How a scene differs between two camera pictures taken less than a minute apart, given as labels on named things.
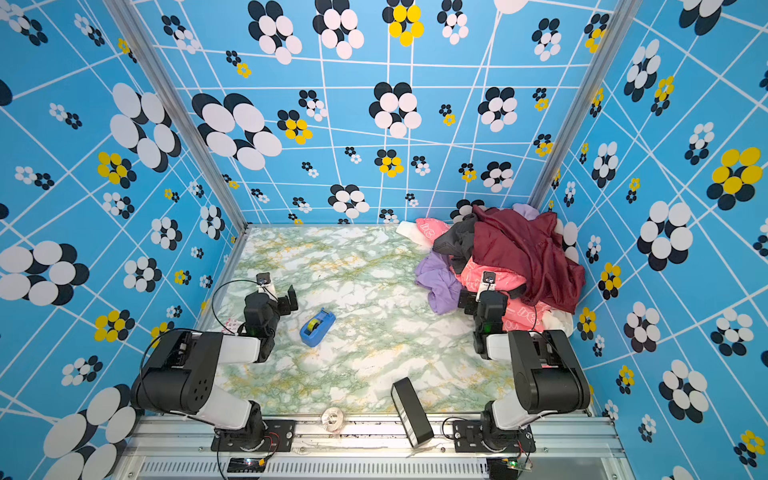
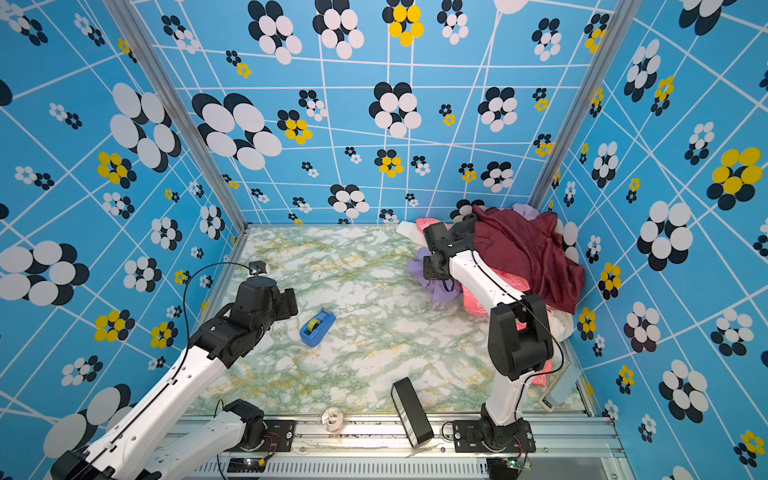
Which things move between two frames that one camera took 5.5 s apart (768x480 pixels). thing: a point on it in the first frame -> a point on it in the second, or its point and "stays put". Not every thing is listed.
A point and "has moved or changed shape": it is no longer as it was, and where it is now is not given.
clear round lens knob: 332,419 stays put
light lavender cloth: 527,211 stays put
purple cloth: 434,273 has moved or changed shape
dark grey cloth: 457,241 stays put
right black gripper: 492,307 -> 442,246
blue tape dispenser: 316,328 stays put
